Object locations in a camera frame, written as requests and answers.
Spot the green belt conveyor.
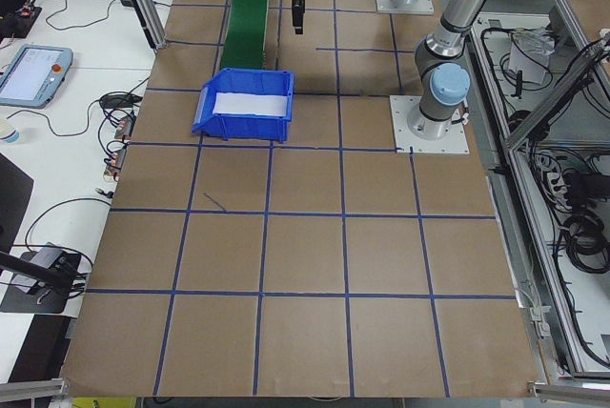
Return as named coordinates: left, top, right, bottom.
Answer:
left=219, top=0, right=273, bottom=71

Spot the white foam pad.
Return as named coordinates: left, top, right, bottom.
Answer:
left=213, top=92, right=290, bottom=118

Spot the blue plastic storage bin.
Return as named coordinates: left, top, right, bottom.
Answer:
left=190, top=67, right=295, bottom=145

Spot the flat black desk device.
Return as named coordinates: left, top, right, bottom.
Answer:
left=98, top=92, right=143, bottom=110

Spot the small brown circuit board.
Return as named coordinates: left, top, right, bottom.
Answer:
left=115, top=112, right=138, bottom=141

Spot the long brown circuit board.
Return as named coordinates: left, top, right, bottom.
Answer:
left=103, top=144, right=129, bottom=181

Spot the white crumpled paper box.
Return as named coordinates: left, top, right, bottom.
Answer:
left=507, top=29, right=557, bottom=88

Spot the light blue teach pendant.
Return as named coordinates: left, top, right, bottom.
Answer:
left=0, top=44, right=74, bottom=109

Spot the white desk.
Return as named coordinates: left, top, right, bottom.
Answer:
left=0, top=0, right=190, bottom=383

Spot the black electronics board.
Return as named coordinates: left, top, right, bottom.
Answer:
left=0, top=3, right=43, bottom=41

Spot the white power strip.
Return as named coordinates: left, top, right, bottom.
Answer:
left=538, top=154, right=573, bottom=212

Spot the white cup blue band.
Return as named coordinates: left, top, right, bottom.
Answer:
left=0, top=117, right=23, bottom=145

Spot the black power brick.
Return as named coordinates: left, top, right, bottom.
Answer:
left=564, top=172, right=610, bottom=199

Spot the black flat panel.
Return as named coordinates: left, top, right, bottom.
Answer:
left=0, top=153, right=35, bottom=256

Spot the black boom bar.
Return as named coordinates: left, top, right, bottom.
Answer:
left=0, top=250, right=80, bottom=291

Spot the yellow green object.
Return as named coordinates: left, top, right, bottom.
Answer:
left=71, top=396, right=139, bottom=408

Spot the aluminium extrusion bar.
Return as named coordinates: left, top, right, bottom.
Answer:
left=526, top=373, right=610, bottom=399
left=0, top=377, right=71, bottom=402

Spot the black cable with plug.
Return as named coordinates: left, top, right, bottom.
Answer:
left=23, top=186, right=114, bottom=259

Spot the V-shaped metal bar frame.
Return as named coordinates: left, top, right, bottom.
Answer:
left=469, top=0, right=610, bottom=380

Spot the grey camera box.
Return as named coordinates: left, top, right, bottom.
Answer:
left=30, top=243, right=63, bottom=269

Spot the coiled black cable bundle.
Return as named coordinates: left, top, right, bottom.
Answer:
left=557, top=210, right=610, bottom=275

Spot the grey metal bracket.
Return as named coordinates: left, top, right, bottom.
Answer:
left=525, top=305, right=553, bottom=340

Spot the black stand base plate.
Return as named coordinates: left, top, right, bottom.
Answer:
left=0, top=248, right=83, bottom=316

